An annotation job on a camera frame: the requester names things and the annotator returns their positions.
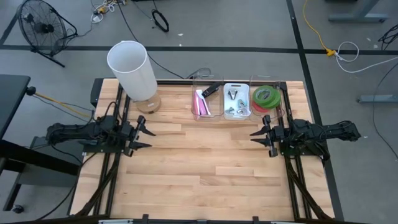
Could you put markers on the teal stapler remover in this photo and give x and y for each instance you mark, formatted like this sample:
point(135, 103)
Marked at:
point(241, 103)

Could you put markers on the black stapler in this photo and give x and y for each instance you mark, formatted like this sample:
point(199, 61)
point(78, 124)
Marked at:
point(211, 90)

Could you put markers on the white lamp with wooden base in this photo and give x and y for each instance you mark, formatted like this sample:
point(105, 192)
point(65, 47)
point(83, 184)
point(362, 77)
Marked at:
point(133, 71)

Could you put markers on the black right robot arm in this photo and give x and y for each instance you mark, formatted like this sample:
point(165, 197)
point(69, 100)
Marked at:
point(329, 130)

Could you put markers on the green tape roll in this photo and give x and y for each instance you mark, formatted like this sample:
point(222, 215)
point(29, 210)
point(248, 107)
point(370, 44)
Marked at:
point(255, 95)
point(278, 102)

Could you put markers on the black rig frame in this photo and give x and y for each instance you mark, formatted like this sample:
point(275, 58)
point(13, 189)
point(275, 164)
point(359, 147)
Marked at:
point(174, 82)

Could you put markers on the white plastic bin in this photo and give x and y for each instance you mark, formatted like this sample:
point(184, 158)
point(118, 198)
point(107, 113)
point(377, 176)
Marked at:
point(245, 93)

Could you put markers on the black control box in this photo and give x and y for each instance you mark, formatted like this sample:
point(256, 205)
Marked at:
point(97, 93)

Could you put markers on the clear plastic bin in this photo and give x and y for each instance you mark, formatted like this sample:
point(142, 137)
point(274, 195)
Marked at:
point(214, 109)
point(275, 113)

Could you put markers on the black floor fan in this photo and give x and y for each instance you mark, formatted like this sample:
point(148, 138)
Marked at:
point(46, 28)

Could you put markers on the grey desk foot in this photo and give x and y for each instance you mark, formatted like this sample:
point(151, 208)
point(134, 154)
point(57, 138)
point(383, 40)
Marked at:
point(357, 17)
point(379, 99)

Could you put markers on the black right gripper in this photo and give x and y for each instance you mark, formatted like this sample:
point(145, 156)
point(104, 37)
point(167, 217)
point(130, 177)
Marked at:
point(276, 137)

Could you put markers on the pink and white stapler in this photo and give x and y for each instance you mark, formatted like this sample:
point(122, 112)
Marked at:
point(205, 107)

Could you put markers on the black desk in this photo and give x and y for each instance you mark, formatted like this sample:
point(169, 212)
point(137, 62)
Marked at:
point(12, 102)

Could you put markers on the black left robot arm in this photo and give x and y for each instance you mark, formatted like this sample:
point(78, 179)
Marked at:
point(71, 132)

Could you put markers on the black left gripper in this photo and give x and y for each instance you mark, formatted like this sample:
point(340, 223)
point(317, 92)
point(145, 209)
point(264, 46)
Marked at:
point(129, 135)

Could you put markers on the black stapler remover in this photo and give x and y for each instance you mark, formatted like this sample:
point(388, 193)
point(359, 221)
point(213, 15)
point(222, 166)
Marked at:
point(232, 94)

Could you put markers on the red tape roll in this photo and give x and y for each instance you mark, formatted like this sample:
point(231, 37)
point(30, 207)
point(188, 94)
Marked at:
point(259, 108)

